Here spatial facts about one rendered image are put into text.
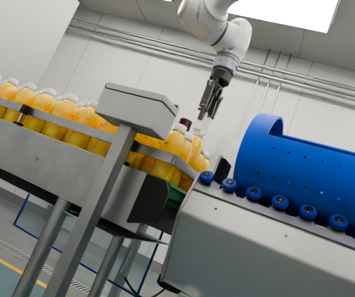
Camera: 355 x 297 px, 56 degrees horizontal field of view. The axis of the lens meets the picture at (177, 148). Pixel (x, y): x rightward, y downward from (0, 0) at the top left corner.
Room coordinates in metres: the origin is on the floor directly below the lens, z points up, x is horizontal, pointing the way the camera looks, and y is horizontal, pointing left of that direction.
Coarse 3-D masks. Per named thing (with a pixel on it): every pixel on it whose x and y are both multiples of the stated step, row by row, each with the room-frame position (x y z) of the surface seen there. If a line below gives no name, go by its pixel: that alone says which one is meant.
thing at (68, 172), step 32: (0, 128) 1.25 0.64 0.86; (0, 160) 1.21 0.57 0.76; (32, 160) 1.15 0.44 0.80; (64, 160) 1.09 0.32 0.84; (96, 160) 1.03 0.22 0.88; (32, 192) 1.20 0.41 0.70; (64, 192) 1.06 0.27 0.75; (128, 192) 0.96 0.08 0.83; (160, 192) 0.92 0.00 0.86; (128, 224) 0.94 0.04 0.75; (160, 224) 1.40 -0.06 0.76; (32, 256) 1.07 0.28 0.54; (32, 288) 1.09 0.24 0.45; (96, 288) 1.42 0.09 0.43
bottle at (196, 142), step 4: (196, 136) 1.10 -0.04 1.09; (200, 136) 1.10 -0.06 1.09; (192, 140) 1.09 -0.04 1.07; (196, 140) 1.09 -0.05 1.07; (200, 140) 1.10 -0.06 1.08; (192, 144) 1.09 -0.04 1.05; (196, 144) 1.09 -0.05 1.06; (200, 144) 1.10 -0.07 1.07; (192, 148) 1.09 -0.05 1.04; (196, 148) 1.09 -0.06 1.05; (200, 148) 1.10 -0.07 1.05; (192, 152) 1.09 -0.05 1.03; (196, 152) 1.09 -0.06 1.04; (200, 152) 1.12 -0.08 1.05; (192, 156) 1.09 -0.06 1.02; (196, 156) 1.10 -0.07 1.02; (188, 160) 1.09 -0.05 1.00; (192, 160) 1.09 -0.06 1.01; (196, 160) 1.11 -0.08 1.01; (188, 164) 1.09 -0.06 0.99; (192, 164) 1.10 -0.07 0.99; (184, 176) 1.09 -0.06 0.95
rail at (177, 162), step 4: (176, 156) 0.95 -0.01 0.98; (172, 160) 0.95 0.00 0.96; (176, 160) 0.96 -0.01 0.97; (180, 160) 0.98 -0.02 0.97; (172, 164) 0.95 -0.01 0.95; (176, 164) 0.97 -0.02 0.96; (180, 164) 0.99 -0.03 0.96; (184, 164) 1.01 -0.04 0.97; (180, 168) 1.00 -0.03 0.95; (184, 168) 1.02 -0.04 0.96; (188, 168) 1.05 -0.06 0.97; (192, 168) 1.07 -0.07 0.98; (184, 172) 1.03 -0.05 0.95; (188, 172) 1.06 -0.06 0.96; (192, 172) 1.08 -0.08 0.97; (196, 172) 1.11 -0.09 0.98; (188, 176) 1.08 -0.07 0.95; (192, 176) 1.09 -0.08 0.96
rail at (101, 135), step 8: (0, 104) 1.31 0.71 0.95; (8, 104) 1.29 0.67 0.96; (16, 104) 1.27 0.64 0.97; (32, 112) 1.23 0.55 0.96; (40, 112) 1.21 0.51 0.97; (48, 120) 1.18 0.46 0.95; (56, 120) 1.17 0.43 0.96; (64, 120) 1.15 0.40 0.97; (72, 128) 1.13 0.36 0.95; (80, 128) 1.11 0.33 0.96; (88, 128) 1.10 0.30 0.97; (96, 128) 1.09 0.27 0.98; (96, 136) 1.08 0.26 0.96; (104, 136) 1.06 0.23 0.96; (112, 136) 1.05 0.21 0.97; (144, 144) 0.99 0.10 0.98; (144, 152) 0.99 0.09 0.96; (152, 152) 0.98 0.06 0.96; (160, 152) 0.97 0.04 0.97; (168, 152) 0.96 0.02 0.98; (168, 160) 0.95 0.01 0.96
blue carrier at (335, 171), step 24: (264, 120) 0.94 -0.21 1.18; (240, 144) 0.94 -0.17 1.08; (264, 144) 0.90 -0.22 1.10; (288, 144) 0.88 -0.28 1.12; (312, 144) 1.05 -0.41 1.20; (240, 168) 0.95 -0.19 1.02; (264, 168) 0.91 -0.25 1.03; (288, 168) 0.87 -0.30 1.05; (312, 168) 0.84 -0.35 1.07; (336, 168) 0.82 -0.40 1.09; (240, 192) 1.01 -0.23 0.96; (264, 192) 0.94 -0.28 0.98; (288, 192) 0.89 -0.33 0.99; (312, 192) 0.86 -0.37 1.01; (336, 192) 0.82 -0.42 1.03
